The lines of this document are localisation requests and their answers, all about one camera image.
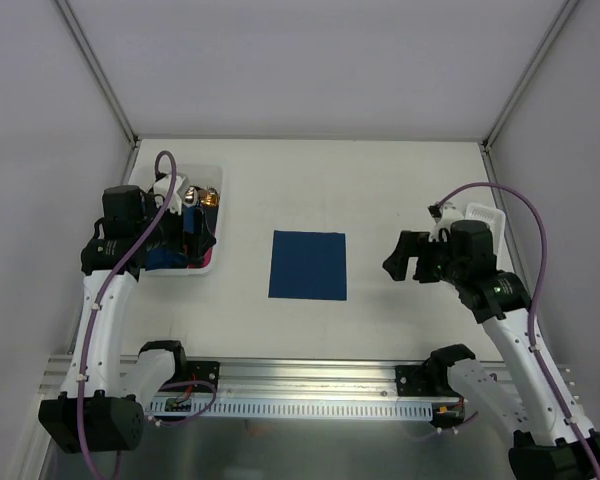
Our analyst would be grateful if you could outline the dark blue paper napkin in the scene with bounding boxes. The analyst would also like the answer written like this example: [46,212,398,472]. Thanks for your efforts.
[268,230,348,301]

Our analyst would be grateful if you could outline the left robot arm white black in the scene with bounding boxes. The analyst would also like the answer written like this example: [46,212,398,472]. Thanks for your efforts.
[38,179,218,454]

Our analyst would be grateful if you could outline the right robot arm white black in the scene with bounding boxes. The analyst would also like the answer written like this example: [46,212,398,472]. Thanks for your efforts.
[383,220,600,479]

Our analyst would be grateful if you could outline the rolled blue napkin bundles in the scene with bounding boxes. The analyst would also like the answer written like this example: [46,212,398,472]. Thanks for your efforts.
[145,247,189,271]

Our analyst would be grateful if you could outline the gold spoons in bin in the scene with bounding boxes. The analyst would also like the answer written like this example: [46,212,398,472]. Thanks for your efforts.
[182,185,220,208]

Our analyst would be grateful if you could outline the white plastic bin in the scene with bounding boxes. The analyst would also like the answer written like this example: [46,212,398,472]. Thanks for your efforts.
[145,163,223,276]

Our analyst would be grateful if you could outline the white perforated cutlery tray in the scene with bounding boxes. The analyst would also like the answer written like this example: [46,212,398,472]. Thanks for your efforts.
[464,201,506,274]

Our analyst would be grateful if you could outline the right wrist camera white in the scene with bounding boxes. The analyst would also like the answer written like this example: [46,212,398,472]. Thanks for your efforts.
[428,202,465,242]

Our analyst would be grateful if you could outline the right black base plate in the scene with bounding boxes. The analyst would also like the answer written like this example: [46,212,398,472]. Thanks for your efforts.
[394,364,436,397]

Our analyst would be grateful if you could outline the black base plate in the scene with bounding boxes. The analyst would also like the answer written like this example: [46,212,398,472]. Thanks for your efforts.
[394,364,436,397]
[186,360,220,393]

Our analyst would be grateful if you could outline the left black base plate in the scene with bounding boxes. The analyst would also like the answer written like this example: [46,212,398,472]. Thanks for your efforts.
[186,360,220,393]

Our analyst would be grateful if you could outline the aluminium mounting rail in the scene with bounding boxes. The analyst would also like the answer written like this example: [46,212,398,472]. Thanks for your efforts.
[39,352,579,401]

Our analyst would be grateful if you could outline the white slotted cable duct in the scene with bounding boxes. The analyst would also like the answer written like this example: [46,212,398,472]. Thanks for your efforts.
[145,396,434,422]

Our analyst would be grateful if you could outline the left aluminium frame post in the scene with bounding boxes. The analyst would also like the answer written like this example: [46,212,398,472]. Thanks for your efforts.
[52,0,138,146]

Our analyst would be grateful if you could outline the aluminium frame post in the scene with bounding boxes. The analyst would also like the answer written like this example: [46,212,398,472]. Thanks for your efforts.
[52,0,138,146]
[482,0,581,152]

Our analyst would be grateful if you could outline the right aluminium frame post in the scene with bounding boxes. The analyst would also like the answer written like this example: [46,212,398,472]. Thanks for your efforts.
[482,0,581,152]

